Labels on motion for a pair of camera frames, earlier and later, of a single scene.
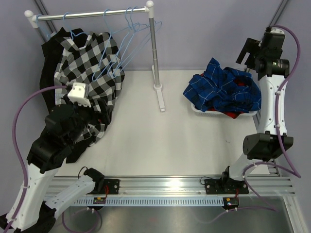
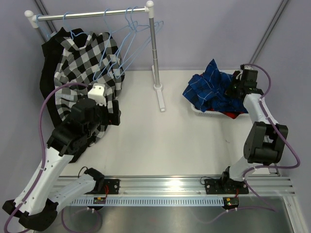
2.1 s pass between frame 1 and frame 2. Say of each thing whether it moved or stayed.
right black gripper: moved
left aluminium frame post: stayed
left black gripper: moved
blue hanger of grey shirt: stayed
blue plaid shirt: stayed
